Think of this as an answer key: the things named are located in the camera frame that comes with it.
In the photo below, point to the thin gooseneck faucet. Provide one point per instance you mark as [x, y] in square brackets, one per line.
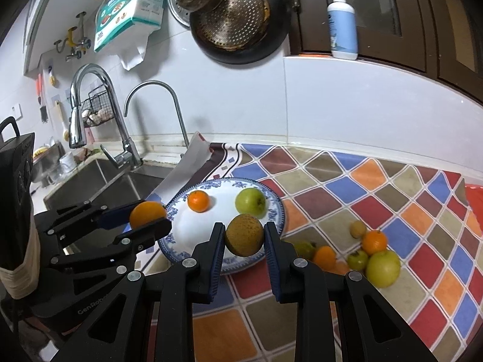
[151, 85]

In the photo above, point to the white pump bottle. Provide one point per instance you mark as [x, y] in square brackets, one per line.
[342, 26]

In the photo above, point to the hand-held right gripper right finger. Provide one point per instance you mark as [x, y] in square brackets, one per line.
[272, 267]

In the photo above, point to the small green persimmon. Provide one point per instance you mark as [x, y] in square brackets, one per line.
[357, 260]
[305, 249]

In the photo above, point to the teal paper towel pack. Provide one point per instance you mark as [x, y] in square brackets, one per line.
[128, 11]

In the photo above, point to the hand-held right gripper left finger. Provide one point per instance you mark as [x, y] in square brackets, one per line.
[217, 260]

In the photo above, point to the orange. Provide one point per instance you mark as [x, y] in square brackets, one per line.
[324, 258]
[198, 201]
[145, 213]
[374, 242]

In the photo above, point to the steel sink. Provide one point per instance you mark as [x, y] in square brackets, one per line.
[98, 181]

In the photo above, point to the garlic bulb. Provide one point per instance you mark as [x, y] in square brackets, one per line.
[92, 117]

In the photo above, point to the colourful checked table cover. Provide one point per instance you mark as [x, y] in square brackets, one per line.
[377, 188]

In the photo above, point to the black frying pan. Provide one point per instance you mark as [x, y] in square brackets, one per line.
[280, 19]

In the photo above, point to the tall chrome faucet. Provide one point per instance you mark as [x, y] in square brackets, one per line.
[81, 128]

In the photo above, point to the dark wooden window frame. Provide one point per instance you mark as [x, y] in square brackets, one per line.
[415, 15]

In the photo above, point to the blue and white plate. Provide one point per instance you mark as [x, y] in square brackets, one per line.
[188, 230]

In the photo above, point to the perforated metal strainer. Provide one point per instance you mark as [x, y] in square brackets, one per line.
[234, 15]

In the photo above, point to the white cup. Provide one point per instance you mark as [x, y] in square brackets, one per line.
[68, 161]

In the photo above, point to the large green apple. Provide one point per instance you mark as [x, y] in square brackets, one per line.
[383, 268]

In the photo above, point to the brown longan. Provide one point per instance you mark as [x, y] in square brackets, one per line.
[357, 229]
[244, 235]

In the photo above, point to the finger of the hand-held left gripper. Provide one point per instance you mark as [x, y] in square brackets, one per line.
[151, 232]
[115, 217]

